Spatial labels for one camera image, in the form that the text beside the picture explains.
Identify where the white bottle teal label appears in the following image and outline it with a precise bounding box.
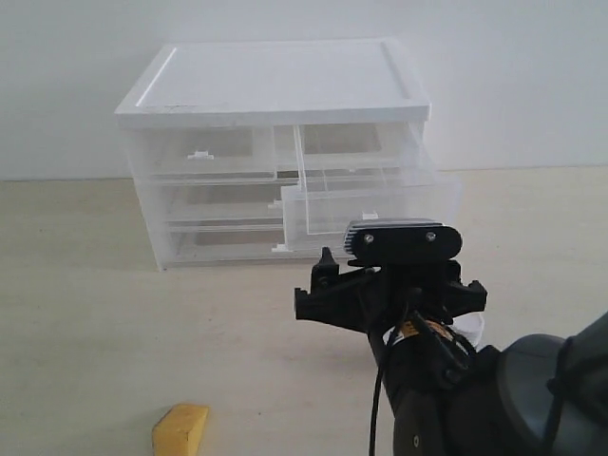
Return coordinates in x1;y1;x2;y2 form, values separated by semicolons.
392;313;485;348

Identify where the yellow wedge block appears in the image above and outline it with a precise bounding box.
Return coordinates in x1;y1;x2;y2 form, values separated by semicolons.
151;404;210;456

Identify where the clear bottom wide drawer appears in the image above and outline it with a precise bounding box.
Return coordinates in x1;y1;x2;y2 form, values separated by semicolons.
159;225;348;264

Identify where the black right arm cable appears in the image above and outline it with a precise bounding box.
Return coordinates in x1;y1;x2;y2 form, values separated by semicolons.
368;327;395;456

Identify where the white plastic drawer cabinet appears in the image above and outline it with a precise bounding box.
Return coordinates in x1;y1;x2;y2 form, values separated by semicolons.
113;37;432;274

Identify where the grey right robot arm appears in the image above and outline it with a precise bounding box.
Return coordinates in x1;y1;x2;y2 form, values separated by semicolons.
294;249;607;455

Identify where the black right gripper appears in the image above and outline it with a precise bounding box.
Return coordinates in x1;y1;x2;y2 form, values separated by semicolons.
294;247;488;375

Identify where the clear middle wide drawer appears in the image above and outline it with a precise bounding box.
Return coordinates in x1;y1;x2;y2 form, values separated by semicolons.
156;178;297;223

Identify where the clear wide drawer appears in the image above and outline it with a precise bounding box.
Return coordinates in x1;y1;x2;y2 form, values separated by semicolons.
159;225;348;264
156;178;297;223

